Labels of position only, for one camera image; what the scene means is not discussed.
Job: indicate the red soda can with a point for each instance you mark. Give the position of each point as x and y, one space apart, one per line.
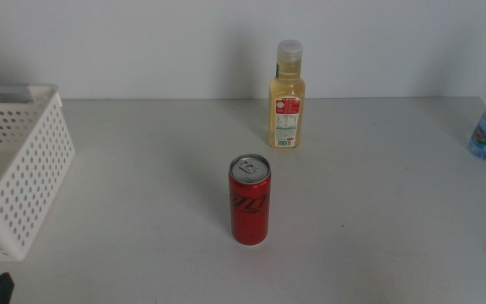
249 211

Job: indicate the yellow tea bottle red label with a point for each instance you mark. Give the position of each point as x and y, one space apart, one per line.
286 90

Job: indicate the white perforated plastic basket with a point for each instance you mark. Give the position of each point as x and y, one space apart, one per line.
36 169

